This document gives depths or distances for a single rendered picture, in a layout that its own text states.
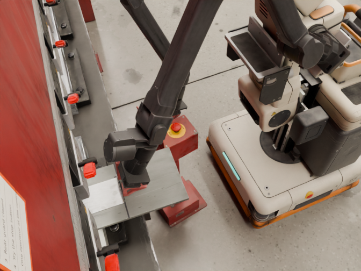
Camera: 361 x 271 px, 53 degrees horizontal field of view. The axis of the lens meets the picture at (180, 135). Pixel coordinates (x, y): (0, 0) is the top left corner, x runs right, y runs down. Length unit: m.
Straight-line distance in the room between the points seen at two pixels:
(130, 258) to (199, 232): 0.98
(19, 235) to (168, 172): 0.75
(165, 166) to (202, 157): 1.20
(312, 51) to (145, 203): 0.60
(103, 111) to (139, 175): 0.49
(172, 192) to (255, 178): 0.92
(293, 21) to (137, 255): 0.75
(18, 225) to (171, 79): 0.53
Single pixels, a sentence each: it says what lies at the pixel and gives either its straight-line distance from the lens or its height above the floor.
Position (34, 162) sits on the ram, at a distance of 0.46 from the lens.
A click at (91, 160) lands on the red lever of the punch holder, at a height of 1.26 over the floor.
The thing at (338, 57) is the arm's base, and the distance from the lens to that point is 1.14.
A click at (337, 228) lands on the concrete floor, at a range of 2.19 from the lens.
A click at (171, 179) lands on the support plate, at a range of 1.04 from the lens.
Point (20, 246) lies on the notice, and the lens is 0.33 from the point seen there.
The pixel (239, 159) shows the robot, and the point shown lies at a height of 0.28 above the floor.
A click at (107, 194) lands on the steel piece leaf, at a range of 1.04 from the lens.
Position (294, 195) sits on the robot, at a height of 0.27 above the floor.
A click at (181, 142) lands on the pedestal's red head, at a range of 1.38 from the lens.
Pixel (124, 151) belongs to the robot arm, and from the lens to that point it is 0.85.
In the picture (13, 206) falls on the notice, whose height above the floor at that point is 1.64.
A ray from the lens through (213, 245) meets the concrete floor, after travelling 2.02.
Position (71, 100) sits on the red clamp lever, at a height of 1.31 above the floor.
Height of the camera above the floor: 1.92
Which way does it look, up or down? 55 degrees down
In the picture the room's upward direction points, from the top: 3 degrees counter-clockwise
